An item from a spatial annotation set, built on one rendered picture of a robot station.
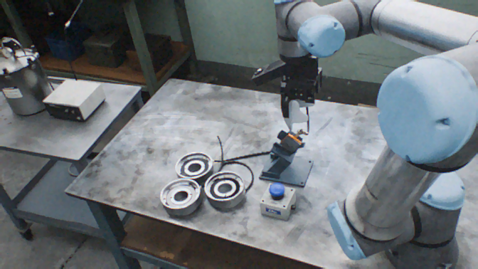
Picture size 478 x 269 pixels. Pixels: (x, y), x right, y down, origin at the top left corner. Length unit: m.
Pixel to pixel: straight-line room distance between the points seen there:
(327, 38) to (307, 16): 0.06
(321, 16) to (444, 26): 0.23
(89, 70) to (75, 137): 1.37
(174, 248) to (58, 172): 1.12
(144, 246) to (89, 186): 0.27
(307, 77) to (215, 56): 2.11
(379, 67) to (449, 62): 2.23
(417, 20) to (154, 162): 0.87
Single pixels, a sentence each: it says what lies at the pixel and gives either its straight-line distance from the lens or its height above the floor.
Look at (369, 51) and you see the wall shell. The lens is 2.74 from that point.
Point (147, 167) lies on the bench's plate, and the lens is 1.40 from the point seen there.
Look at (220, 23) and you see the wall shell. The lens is 2.99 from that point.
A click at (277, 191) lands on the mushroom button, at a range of 1.14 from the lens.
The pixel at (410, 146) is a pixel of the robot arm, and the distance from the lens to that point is 0.58.
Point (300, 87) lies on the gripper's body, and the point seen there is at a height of 1.11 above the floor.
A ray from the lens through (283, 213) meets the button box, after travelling 1.16.
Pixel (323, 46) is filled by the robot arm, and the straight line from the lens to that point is 0.88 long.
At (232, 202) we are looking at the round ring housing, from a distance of 1.20.
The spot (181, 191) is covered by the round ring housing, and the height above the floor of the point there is 0.82.
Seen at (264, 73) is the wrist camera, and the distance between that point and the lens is 1.09.
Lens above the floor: 1.71
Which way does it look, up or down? 39 degrees down
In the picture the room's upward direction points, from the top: 10 degrees counter-clockwise
